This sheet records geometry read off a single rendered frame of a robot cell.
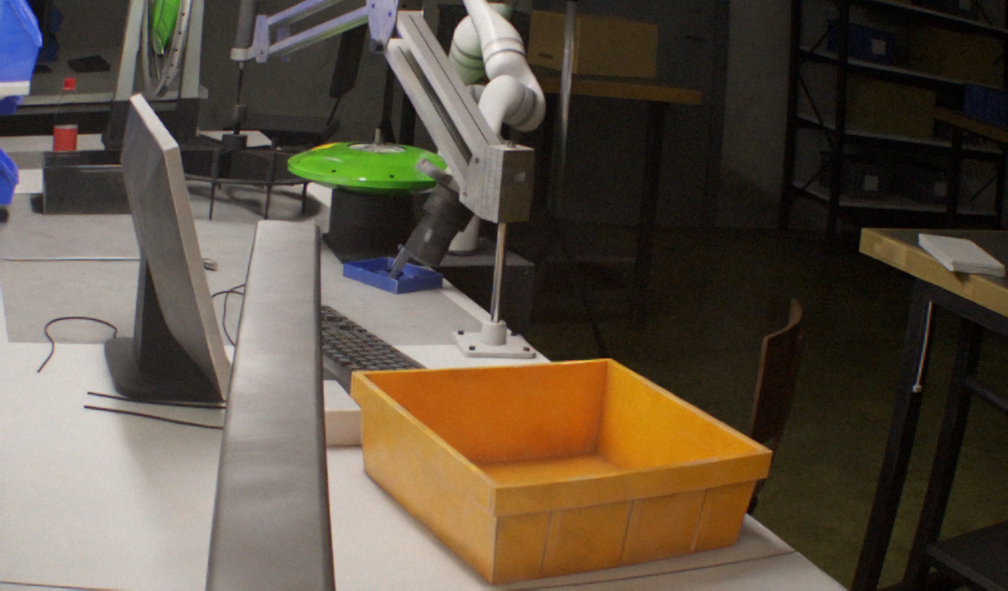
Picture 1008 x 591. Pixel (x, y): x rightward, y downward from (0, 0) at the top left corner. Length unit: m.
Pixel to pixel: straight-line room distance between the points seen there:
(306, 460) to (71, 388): 1.42
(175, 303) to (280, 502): 1.33
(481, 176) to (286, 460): 1.70
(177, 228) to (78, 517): 0.40
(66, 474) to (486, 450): 0.51
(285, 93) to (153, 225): 5.72
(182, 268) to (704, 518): 0.64
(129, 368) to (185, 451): 0.27
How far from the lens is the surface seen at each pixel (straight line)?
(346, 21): 2.45
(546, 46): 5.81
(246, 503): 0.43
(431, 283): 2.50
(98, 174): 2.93
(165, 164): 1.67
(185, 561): 1.40
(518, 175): 2.12
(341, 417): 1.74
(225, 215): 2.98
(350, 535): 1.50
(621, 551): 1.47
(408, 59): 2.35
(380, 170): 2.62
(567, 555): 1.44
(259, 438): 0.48
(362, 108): 7.55
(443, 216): 2.46
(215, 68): 7.36
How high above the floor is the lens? 1.51
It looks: 13 degrees down
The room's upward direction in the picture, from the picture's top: 5 degrees clockwise
